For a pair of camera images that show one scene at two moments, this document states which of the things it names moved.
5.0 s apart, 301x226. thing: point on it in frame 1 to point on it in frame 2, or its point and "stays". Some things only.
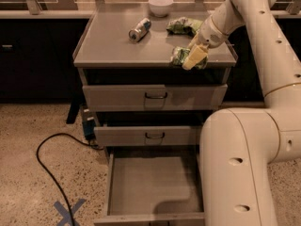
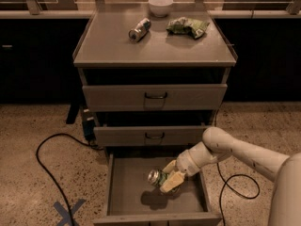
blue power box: [88, 125] stays
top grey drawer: [154, 97] stays
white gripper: [209, 34] to [184, 165]
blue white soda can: [141, 30] stays
